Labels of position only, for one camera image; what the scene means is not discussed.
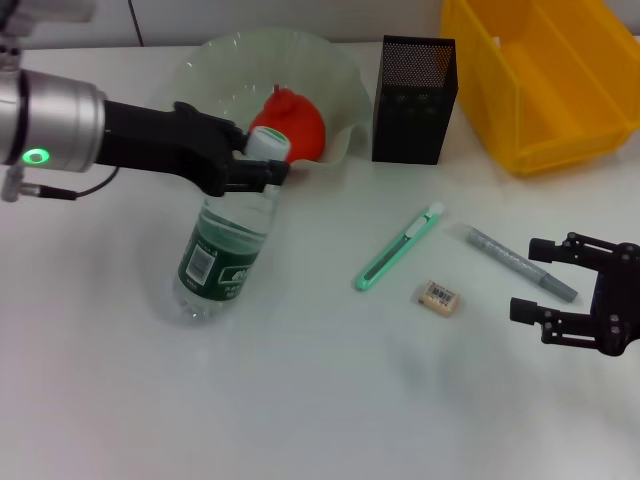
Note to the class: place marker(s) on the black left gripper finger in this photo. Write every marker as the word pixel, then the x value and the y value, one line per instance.
pixel 260 172
pixel 237 137

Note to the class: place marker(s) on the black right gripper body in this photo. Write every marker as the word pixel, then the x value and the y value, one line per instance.
pixel 620 300

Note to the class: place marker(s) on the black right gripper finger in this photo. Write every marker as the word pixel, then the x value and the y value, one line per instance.
pixel 555 322
pixel 550 250

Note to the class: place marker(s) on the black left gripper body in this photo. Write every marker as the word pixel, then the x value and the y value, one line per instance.
pixel 160 145

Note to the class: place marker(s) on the clear water bottle green label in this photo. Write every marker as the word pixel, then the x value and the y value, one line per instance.
pixel 225 250

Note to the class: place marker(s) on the mint green utility knife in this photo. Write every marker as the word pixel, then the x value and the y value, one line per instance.
pixel 400 247

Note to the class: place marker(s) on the grey marker pen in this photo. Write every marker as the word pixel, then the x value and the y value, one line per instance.
pixel 520 262

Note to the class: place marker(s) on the translucent green wavy fruit plate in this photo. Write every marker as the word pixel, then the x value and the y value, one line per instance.
pixel 320 75

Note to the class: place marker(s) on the beige eraser with barcode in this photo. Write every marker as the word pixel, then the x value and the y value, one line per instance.
pixel 439 298

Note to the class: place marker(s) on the black mesh pen holder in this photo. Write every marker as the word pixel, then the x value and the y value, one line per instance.
pixel 410 115

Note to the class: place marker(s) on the yellow plastic bin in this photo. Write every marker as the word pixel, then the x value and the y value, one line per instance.
pixel 550 90

